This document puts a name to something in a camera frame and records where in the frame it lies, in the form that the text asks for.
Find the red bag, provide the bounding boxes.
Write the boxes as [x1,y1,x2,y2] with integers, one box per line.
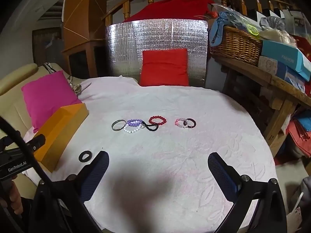
[286,120,311,159]

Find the wooden bench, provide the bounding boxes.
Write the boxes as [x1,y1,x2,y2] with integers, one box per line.
[210,53,311,159]

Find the black flat ring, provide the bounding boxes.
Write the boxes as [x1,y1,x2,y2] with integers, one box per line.
[78,150,93,162]

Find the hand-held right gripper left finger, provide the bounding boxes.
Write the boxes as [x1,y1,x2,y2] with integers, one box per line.
[29,150,110,233]

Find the black hair tie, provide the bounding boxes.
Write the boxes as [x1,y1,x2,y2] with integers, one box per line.
[142,121,160,133]

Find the pink bead bracelet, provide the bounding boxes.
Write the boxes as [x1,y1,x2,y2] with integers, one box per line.
[175,118,190,129]

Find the silver insulation sheet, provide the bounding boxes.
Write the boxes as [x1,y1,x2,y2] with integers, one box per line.
[105,19,209,88]

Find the grey paper bag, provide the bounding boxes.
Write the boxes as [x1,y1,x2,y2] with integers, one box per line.
[282,8,305,35]

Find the beige plastic bag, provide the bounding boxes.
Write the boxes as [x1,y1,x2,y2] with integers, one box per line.
[258,29,292,44]

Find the silver bangle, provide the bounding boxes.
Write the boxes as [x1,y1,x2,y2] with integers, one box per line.
[111,119,128,132]

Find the white bead bracelet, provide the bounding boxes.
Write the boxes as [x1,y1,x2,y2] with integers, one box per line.
[123,123,144,134]

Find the red cloth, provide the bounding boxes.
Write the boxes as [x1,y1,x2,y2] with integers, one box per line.
[122,0,215,24]

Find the beige sofa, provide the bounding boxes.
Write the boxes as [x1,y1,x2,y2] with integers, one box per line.
[0,63,80,151]

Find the orange box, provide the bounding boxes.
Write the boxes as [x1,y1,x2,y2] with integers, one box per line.
[33,103,89,173]

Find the yellow-green glasses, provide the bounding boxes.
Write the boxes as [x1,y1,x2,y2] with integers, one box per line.
[242,20,261,38]

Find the white embossed blanket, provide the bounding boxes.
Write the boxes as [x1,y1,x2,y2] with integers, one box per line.
[22,76,279,233]

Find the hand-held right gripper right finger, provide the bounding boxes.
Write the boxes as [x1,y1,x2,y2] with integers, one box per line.
[208,152,288,233]

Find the wicker basket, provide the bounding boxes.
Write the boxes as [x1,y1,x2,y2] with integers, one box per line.
[210,25,264,66]

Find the dark thin bracelet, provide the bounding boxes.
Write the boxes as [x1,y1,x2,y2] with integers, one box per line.
[183,118,197,129]

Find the teal cardboard box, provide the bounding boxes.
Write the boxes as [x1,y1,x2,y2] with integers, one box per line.
[261,39,311,82]

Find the person's left hand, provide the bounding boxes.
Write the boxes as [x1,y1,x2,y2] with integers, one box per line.
[0,182,24,216]

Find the grey patterned bag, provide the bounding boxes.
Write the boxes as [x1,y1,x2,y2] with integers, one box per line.
[43,63,92,96]

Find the red pillow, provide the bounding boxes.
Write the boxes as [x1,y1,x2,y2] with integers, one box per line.
[139,48,190,87]

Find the grey plastic bag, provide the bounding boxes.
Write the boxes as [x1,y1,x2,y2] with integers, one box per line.
[259,16,286,31]

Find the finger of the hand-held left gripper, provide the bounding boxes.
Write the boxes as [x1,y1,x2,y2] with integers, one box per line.
[23,134,46,156]

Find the blue and white box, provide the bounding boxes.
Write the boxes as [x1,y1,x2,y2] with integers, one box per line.
[275,62,307,93]

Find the dark woven cabinet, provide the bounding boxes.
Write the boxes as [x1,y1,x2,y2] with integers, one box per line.
[32,27,64,66]

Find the blue cloth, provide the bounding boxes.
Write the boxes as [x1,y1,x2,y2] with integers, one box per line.
[209,11,244,47]

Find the wooden cabinet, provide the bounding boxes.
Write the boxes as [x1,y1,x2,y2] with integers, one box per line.
[61,0,109,78]

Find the pink pillow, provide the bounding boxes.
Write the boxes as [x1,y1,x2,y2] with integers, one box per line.
[21,70,83,134]

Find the white patterned tissue box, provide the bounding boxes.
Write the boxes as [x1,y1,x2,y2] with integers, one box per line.
[258,56,279,75]

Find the red bead bracelet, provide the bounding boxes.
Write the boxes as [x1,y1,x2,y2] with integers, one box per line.
[149,116,168,127]

